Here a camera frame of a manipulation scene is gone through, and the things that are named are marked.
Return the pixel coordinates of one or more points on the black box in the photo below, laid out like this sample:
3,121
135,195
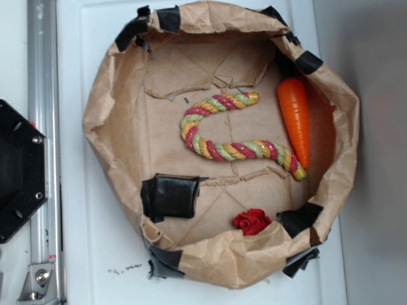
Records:
170,196

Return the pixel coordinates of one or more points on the brown paper bag bin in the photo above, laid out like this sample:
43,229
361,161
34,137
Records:
163,63

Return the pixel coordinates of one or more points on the red crumpled cloth flower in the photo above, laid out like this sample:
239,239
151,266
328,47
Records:
252,222

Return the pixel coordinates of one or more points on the orange plastic carrot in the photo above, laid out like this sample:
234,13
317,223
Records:
293,103

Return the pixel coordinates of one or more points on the multicolour twisted rope toy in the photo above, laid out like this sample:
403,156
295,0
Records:
237,150

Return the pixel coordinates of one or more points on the aluminium extrusion rail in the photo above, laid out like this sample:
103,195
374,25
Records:
43,102

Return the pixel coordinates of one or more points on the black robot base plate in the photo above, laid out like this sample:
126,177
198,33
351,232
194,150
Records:
23,171

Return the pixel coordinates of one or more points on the metal corner bracket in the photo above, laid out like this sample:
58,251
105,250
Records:
40,285

